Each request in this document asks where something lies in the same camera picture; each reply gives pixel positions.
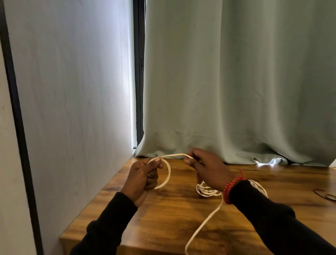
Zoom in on grey-green curtain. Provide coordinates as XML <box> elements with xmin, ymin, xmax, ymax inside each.
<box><xmin>135</xmin><ymin>0</ymin><xmax>336</xmax><ymax>167</ymax></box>

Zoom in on red braided bracelet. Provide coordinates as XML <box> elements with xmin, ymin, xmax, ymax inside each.
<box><xmin>222</xmin><ymin>170</ymin><xmax>247</xmax><ymax>205</ymax></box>

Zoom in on black cable tie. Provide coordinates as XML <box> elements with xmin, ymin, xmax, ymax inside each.
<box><xmin>314</xmin><ymin>188</ymin><xmax>336</xmax><ymax>203</ymax></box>

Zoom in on person's right forearm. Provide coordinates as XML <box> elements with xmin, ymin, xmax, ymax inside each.
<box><xmin>228</xmin><ymin>180</ymin><xmax>336</xmax><ymax>255</ymax></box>

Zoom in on white side panel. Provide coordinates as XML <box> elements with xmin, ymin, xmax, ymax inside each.
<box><xmin>0</xmin><ymin>0</ymin><xmax>137</xmax><ymax>255</ymax></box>

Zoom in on black window frame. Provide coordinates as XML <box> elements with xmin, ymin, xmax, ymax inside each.
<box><xmin>132</xmin><ymin>0</ymin><xmax>146</xmax><ymax>146</ymax></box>

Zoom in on person's right hand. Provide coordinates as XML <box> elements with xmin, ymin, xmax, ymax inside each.
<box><xmin>183</xmin><ymin>147</ymin><xmax>236</xmax><ymax>192</ymax></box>

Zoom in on person's left forearm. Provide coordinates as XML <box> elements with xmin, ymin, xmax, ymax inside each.
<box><xmin>69</xmin><ymin>192</ymin><xmax>138</xmax><ymax>255</ymax></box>

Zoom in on wooden cabinet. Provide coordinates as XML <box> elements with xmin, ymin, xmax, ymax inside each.
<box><xmin>59</xmin><ymin>157</ymin><xmax>336</xmax><ymax>255</ymax></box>

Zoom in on white cable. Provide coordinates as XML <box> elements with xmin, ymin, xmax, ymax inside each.
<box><xmin>196</xmin><ymin>181</ymin><xmax>224</xmax><ymax>198</ymax></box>
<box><xmin>248</xmin><ymin>179</ymin><xmax>269</xmax><ymax>198</ymax></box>
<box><xmin>147</xmin><ymin>153</ymin><xmax>224</xmax><ymax>255</ymax></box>

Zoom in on person's left hand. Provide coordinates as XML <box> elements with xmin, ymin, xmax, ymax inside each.
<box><xmin>120</xmin><ymin>157</ymin><xmax>164</xmax><ymax>208</ymax></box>

